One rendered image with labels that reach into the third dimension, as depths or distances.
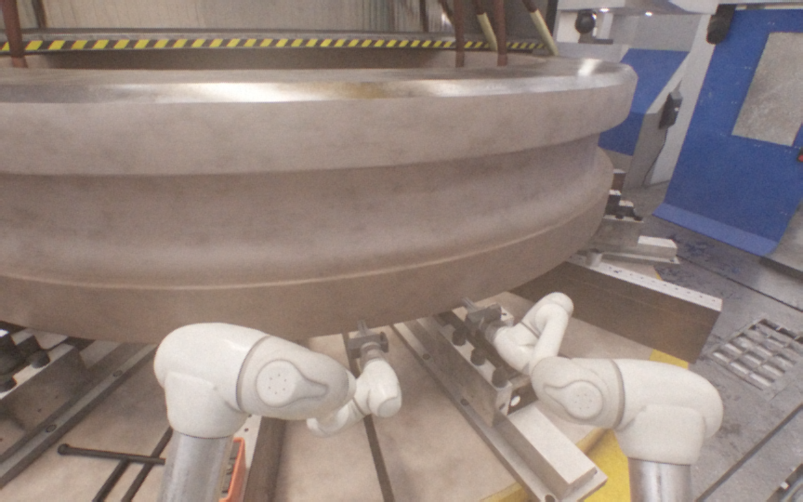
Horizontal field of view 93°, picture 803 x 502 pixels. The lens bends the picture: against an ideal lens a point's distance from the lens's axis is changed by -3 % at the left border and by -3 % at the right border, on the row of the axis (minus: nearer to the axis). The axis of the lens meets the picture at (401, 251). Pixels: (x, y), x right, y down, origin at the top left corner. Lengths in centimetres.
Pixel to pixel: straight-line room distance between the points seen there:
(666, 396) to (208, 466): 80
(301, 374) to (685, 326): 234
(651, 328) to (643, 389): 189
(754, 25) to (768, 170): 143
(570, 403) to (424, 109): 95
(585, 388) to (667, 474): 20
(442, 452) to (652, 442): 120
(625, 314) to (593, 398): 195
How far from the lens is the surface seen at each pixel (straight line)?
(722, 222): 569
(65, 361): 229
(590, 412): 81
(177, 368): 76
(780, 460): 304
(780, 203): 547
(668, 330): 273
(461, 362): 184
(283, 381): 63
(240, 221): 154
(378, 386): 118
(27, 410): 228
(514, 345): 137
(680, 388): 90
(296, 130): 128
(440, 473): 188
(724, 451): 290
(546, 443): 187
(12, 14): 393
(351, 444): 196
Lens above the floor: 190
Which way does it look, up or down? 28 degrees down
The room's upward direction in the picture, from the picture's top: 1 degrees clockwise
